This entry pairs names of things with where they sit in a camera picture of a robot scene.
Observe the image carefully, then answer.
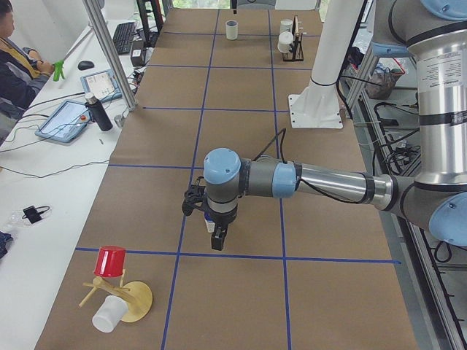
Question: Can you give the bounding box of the white camera mast base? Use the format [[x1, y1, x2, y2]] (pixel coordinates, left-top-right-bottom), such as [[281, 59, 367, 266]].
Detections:
[[289, 0, 366, 129]]

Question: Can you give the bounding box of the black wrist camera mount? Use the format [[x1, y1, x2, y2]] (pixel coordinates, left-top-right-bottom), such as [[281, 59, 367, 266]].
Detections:
[[182, 176, 207, 217]]

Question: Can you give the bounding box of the near teach pendant tablet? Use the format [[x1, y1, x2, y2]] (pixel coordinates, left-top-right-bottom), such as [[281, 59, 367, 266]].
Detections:
[[34, 101, 90, 144]]

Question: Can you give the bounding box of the black computer mouse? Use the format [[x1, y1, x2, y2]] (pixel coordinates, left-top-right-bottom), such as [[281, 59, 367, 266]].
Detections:
[[77, 61, 94, 71]]

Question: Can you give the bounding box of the aluminium frame post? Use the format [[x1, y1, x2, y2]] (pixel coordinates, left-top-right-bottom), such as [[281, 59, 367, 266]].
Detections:
[[82, 0, 136, 112]]

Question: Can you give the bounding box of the red plastic cup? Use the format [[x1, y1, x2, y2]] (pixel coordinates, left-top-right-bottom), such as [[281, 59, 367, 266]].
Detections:
[[93, 245, 126, 277]]

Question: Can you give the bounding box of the white cup on tree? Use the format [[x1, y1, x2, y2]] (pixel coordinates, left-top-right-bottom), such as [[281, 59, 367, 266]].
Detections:
[[92, 295, 128, 333]]

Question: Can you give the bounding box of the white cup on rack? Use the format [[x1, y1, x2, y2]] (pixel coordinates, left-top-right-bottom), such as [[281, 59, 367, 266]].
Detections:
[[277, 31, 294, 53], [279, 18, 293, 33]]

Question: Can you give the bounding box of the wooden mug tree stand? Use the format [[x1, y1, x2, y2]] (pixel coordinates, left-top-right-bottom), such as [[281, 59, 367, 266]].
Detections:
[[78, 270, 153, 323]]

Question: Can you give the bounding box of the far teach pendant tablet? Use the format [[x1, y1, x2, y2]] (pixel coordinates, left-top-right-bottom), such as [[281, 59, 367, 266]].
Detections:
[[80, 69, 122, 102]]

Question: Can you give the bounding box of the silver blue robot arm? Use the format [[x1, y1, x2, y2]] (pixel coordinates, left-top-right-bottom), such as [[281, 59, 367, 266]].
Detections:
[[202, 1, 466, 250]]

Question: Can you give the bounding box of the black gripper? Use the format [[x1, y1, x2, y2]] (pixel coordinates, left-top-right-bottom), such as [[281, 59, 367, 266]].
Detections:
[[207, 210, 237, 251]]

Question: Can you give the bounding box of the white handled mug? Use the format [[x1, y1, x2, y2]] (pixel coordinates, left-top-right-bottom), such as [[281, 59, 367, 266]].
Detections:
[[225, 20, 239, 40]]

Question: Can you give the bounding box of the black water bottle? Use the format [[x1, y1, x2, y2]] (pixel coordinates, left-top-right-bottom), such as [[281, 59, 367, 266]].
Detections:
[[85, 92, 112, 131]]

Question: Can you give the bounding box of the black keyboard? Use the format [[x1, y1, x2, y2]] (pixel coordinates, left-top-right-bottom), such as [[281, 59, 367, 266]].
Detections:
[[112, 22, 136, 55]]

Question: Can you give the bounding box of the blue white milk carton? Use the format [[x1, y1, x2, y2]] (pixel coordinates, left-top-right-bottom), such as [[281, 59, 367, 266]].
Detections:
[[204, 214, 215, 233]]

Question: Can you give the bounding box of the small black device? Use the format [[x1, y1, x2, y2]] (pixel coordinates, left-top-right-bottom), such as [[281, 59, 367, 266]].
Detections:
[[23, 206, 50, 224]]

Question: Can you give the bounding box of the seated person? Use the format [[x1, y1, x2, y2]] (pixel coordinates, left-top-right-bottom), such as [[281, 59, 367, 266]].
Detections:
[[1, 1, 55, 120]]

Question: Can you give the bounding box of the brown paper table cover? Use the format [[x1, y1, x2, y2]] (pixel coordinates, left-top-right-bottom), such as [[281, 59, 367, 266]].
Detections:
[[36, 9, 417, 349]]

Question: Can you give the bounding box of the teach pendant tablet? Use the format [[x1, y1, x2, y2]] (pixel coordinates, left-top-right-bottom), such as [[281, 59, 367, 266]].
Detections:
[[34, 101, 90, 144], [80, 69, 122, 102]]

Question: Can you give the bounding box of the black wire cup rack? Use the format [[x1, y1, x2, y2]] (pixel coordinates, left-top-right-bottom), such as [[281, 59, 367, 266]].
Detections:
[[282, 15, 304, 62]]

